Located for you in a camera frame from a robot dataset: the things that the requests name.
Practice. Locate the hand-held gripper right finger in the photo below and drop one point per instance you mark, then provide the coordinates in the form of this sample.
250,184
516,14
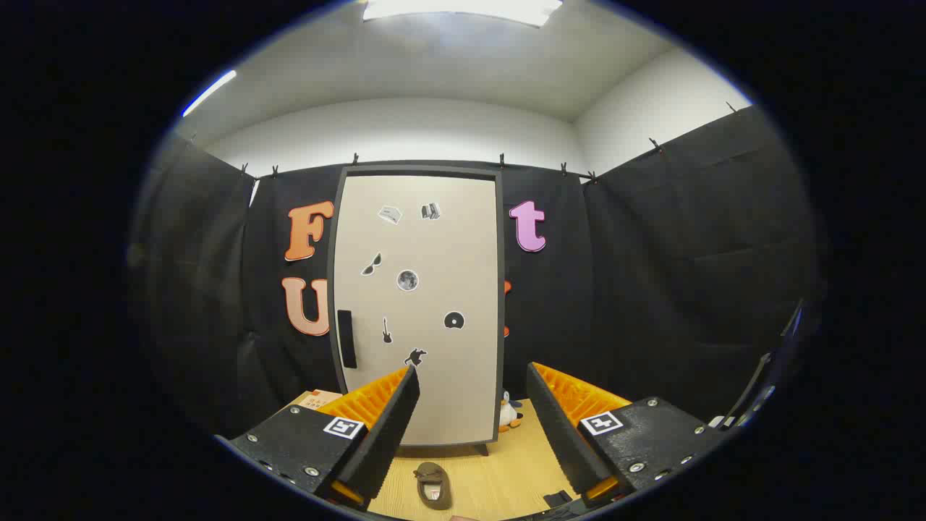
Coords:
564,441

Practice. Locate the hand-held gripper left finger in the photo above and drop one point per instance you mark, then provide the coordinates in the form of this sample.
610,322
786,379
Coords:
387,441

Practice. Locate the brown fuzzy shoe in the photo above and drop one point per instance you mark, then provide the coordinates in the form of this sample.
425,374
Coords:
432,474

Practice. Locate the white shoe cabinet door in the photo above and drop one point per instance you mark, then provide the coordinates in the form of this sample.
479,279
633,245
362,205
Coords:
448,246

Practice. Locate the grey shoe cabinet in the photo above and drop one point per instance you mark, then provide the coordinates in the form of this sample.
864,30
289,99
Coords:
419,171

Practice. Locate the small black block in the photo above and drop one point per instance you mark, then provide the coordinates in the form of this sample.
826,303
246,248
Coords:
558,498

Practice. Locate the penguin plush toy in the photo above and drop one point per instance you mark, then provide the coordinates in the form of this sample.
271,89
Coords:
508,414

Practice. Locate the beige cover book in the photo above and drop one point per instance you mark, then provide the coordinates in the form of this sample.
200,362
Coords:
318,399

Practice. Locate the black backdrop cloth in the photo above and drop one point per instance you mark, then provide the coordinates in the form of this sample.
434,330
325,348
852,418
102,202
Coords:
651,275

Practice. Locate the ceiling light strip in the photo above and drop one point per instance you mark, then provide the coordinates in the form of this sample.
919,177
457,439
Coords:
210,92

